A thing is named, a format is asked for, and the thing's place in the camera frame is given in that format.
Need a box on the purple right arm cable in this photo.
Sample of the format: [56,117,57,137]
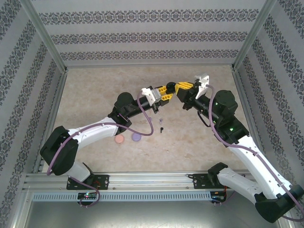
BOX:
[206,84,304,221]

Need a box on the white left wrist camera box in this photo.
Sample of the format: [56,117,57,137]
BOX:
[141,87,162,107]

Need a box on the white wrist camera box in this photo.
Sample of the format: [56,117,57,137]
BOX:
[141,87,162,107]
[194,73,211,100]

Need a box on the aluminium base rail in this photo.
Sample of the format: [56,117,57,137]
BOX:
[23,172,279,191]

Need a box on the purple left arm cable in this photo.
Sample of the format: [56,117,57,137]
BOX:
[47,91,154,208]

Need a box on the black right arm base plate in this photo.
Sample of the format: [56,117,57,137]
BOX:
[192,173,238,190]

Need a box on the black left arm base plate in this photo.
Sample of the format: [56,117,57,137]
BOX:
[66,174,110,190]

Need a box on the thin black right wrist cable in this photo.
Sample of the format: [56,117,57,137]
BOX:
[198,111,212,128]

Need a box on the white slotted cable duct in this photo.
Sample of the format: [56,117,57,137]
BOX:
[31,191,212,202]

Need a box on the aluminium side rail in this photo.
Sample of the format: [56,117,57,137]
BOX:
[231,67,270,171]
[32,71,68,174]

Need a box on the aluminium frame post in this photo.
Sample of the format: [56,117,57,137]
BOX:
[19,0,68,73]
[230,0,278,72]

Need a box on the grey metal shelf panel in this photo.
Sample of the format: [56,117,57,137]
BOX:
[14,200,293,228]

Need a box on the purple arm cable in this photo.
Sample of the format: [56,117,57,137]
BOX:
[47,91,154,208]
[206,84,304,221]

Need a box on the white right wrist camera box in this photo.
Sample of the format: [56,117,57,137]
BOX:
[194,73,211,100]

